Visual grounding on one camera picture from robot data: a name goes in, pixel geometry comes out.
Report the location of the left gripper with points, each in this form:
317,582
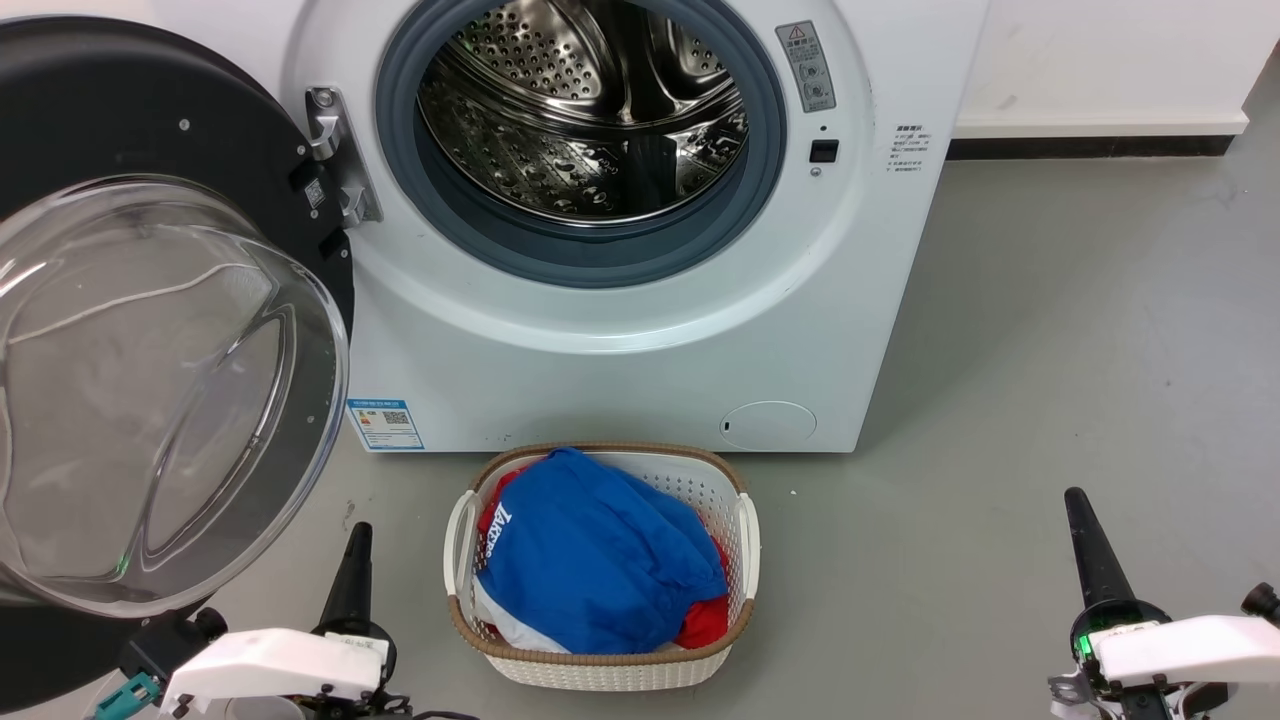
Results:
375,640

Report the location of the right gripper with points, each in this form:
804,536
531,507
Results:
1110,615

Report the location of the washer door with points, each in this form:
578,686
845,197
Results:
100,100

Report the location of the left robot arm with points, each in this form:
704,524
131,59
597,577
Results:
300,708

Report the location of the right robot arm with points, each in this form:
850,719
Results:
1140,705

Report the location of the white front-loading washing machine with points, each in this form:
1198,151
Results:
600,380

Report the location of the metal door hinge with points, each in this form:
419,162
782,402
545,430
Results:
340,150

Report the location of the black door latch slot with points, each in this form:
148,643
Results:
823,151

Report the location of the steel washing machine drum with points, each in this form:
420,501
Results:
560,130

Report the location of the blue energy label sticker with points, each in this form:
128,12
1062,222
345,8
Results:
385,425

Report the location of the blue garment with white print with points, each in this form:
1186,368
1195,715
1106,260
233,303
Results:
600,550

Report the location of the white perforated laundry basket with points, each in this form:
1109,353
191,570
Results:
600,672

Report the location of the round white filter cover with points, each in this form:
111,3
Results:
768,425

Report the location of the red garment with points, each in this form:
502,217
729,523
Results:
705,625

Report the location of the black baseboard strip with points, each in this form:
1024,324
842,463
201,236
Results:
1090,147

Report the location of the grey warning sticker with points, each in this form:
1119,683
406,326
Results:
806,65

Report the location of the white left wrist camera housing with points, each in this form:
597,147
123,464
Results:
270,665

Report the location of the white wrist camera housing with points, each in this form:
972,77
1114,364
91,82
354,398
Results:
270,665
1190,650

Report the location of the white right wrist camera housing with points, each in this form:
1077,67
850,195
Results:
1190,650

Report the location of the black camera connector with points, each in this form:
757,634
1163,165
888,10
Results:
1262,603
165,640

